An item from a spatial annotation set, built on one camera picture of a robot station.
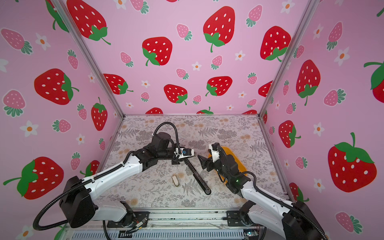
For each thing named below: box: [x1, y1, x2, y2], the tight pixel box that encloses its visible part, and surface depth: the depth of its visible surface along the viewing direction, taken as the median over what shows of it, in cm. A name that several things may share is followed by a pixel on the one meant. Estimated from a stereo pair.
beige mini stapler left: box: [171, 175, 180, 187], surface depth 86 cm
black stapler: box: [183, 158, 212, 196], surface depth 87 cm
